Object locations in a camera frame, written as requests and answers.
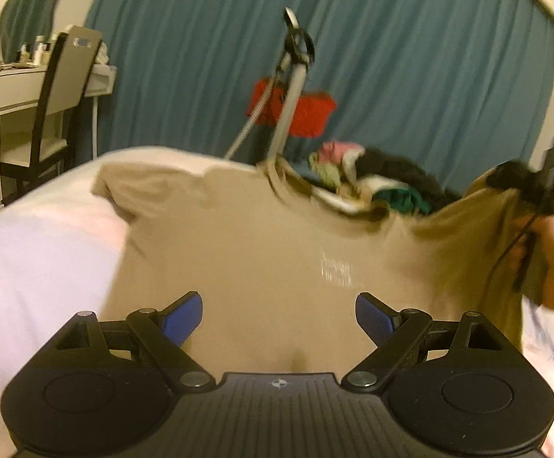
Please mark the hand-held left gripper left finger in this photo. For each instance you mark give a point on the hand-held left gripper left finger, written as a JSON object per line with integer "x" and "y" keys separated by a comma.
{"x": 184, "y": 317}

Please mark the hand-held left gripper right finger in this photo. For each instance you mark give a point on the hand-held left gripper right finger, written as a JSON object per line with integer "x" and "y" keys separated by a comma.
{"x": 372, "y": 317}

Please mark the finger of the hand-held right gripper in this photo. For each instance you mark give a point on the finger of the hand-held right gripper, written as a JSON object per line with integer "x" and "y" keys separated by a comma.
{"x": 513, "y": 177}

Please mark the tan t-shirt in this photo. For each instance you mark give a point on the tan t-shirt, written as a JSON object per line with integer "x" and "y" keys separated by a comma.
{"x": 257, "y": 248}

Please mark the pile of mixed clothes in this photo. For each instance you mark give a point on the pile of mixed clothes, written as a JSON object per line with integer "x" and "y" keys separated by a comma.
{"x": 391, "y": 181}

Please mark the teal curtain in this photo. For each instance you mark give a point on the teal curtain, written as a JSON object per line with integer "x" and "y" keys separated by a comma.
{"x": 401, "y": 67}

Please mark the white bed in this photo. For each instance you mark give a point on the white bed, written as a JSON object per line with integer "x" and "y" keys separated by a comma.
{"x": 33, "y": 267}

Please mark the red cloth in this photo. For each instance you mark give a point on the red cloth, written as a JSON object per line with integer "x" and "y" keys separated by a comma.
{"x": 310, "y": 109}

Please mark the dark wooden chair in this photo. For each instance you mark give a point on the dark wooden chair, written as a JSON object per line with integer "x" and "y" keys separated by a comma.
{"x": 47, "y": 119}

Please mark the white side table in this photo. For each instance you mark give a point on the white side table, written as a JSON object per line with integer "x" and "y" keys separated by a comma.
{"x": 101, "y": 78}

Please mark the white cosmetic bottle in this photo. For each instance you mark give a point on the white cosmetic bottle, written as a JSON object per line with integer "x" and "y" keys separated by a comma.
{"x": 42, "y": 52}

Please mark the curved wall mirror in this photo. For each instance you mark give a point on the curved wall mirror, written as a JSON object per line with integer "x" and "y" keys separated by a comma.
{"x": 28, "y": 4}

